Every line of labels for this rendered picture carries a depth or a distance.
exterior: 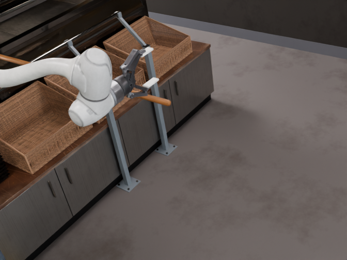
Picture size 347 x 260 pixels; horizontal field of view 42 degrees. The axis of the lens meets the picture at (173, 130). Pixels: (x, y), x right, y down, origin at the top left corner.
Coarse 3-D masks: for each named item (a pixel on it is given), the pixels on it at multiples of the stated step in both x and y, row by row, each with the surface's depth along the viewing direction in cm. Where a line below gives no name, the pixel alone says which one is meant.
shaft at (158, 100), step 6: (0, 54) 278; (6, 60) 274; (12, 60) 270; (18, 60) 267; (132, 90) 221; (144, 96) 216; (150, 96) 214; (156, 96) 214; (156, 102) 213; (162, 102) 210; (168, 102) 209
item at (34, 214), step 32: (192, 64) 379; (160, 96) 355; (192, 96) 392; (96, 128) 310; (128, 128) 334; (64, 160) 290; (96, 160) 315; (128, 160) 345; (0, 192) 269; (32, 192) 276; (64, 192) 299; (96, 192) 324; (0, 224) 264; (32, 224) 284; (64, 224) 313; (32, 256) 297
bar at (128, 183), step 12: (120, 12) 318; (96, 24) 305; (60, 48) 286; (72, 48) 290; (144, 48) 319; (36, 60) 273; (156, 84) 338; (156, 108) 349; (108, 120) 309; (120, 144) 323; (168, 144) 372; (120, 156) 326; (120, 168) 336; (132, 180) 348
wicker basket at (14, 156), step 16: (16, 96) 309; (32, 96) 318; (48, 96) 323; (64, 96) 310; (0, 112) 300; (16, 112) 309; (32, 112) 318; (48, 112) 327; (64, 112) 322; (0, 128) 301; (16, 128) 309; (32, 128) 318; (48, 128) 316; (64, 128) 290; (80, 128) 311; (0, 144) 282; (16, 144) 306; (32, 144) 303; (48, 144) 283; (64, 144) 294; (16, 160) 281; (32, 160) 288; (48, 160) 286
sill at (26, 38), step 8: (88, 0) 346; (96, 0) 347; (72, 8) 336; (80, 8) 337; (56, 16) 327; (64, 16) 327; (72, 16) 333; (40, 24) 318; (48, 24) 318; (56, 24) 324; (24, 32) 309; (32, 32) 309; (40, 32) 315; (8, 40) 302; (16, 40) 301; (24, 40) 306; (0, 48) 293; (8, 48) 298
